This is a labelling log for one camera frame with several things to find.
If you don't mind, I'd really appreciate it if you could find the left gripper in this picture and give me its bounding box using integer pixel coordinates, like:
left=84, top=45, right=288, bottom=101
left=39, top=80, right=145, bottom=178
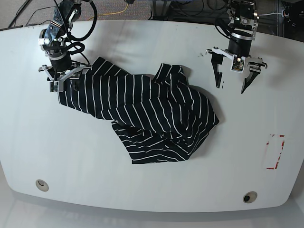
left=206, top=36, right=267, bottom=94

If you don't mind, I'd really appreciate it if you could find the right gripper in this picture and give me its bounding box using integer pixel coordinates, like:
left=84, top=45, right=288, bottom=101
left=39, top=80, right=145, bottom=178
left=38, top=51, right=92, bottom=92

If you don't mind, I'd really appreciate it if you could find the black white striped t-shirt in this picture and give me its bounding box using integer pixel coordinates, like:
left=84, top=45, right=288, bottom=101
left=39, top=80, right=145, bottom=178
left=58, top=57, right=219, bottom=164

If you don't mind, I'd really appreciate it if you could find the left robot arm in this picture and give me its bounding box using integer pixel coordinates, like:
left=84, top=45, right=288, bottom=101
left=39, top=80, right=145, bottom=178
left=206, top=0, right=267, bottom=94

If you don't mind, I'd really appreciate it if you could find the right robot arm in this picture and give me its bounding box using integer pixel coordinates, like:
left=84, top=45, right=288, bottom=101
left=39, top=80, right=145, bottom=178
left=38, top=0, right=97, bottom=93

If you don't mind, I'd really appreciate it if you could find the white power strip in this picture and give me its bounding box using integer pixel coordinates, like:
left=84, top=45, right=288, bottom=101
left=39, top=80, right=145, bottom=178
left=281, top=9, right=290, bottom=19

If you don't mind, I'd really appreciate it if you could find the red tape rectangle marking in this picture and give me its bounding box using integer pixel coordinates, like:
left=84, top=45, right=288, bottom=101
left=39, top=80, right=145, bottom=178
left=263, top=134, right=285, bottom=170

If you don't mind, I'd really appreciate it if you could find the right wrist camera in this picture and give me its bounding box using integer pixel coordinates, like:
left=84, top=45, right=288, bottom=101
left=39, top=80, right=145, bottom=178
left=49, top=81, right=65, bottom=93

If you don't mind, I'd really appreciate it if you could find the white cable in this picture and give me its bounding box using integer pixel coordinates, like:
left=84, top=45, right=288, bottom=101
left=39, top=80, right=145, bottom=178
left=257, top=10, right=283, bottom=17

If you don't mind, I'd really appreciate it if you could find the yellow cable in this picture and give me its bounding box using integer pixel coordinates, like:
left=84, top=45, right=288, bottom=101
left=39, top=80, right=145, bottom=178
left=88, top=1, right=133, bottom=21

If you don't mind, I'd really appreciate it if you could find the aluminium frame rail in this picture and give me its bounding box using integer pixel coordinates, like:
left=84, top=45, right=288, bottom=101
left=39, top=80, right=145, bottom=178
left=150, top=0, right=172, bottom=20

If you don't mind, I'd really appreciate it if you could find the left table cable grommet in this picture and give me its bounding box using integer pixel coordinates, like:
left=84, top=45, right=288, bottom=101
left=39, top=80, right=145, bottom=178
left=36, top=180, right=49, bottom=192

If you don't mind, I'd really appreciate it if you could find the table cable grommet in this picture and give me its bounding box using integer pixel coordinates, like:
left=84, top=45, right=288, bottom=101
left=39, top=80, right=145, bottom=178
left=243, top=191, right=257, bottom=204
left=36, top=180, right=49, bottom=192

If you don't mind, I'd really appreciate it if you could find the right table cable grommet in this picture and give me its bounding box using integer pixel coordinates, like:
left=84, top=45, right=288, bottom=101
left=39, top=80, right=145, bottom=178
left=243, top=191, right=257, bottom=204

